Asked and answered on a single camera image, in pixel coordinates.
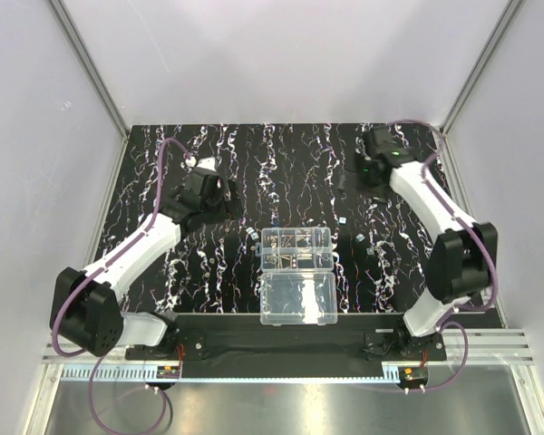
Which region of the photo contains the clear plastic organizer box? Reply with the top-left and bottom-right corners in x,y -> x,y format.
259,227 -> 337,326

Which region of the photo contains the aluminium frame profile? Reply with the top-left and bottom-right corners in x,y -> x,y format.
46,0 -> 131,140

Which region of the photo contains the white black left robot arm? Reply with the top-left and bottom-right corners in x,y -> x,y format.
50,166 -> 244,357

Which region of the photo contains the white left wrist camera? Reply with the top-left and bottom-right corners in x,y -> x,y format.
185,156 -> 218,171

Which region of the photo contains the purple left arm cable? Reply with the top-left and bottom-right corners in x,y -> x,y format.
49,138 -> 199,431

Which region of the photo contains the grey cable duct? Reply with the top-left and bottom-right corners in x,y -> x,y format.
61,362 -> 400,384

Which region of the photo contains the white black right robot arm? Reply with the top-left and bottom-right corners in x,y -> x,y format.
338,124 -> 498,358

